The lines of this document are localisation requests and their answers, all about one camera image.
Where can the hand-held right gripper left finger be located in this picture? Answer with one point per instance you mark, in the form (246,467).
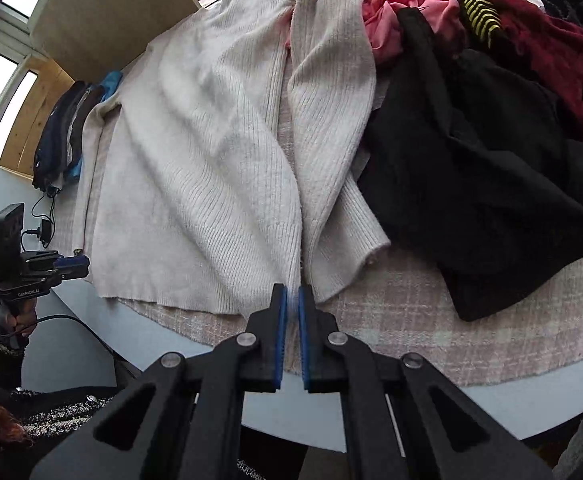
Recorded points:
(281,330)

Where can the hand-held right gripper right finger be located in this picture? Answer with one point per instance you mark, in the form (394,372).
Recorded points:
(305,340)

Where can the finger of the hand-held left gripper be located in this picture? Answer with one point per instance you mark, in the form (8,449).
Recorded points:
(71,265)

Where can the cream knit sweater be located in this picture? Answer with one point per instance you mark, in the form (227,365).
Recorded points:
(211,160)

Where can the stack of folded clothes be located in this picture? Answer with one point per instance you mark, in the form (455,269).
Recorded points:
(61,135)

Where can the person's left hand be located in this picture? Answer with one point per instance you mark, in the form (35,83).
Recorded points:
(25,322)

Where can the black charger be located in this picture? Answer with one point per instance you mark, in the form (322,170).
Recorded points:
(45,230)

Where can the plaid blanket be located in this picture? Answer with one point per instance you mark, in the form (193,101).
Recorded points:
(411,320)

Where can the pine wood panel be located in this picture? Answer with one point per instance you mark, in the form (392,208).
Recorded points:
(36,110)

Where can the person's tweed jacket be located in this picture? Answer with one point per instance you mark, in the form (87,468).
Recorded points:
(46,420)

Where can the blue mat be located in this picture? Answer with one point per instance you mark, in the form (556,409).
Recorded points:
(108,82)

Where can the brown laminate board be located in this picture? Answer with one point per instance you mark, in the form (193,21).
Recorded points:
(111,15)

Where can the pink garment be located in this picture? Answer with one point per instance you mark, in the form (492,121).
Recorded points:
(386,10)

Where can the black yellow striped garment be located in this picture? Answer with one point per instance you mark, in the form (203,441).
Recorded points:
(479,10)

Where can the dark red garment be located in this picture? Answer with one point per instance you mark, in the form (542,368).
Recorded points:
(546,45)

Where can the white window frame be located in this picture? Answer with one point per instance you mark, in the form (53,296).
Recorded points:
(6,60)

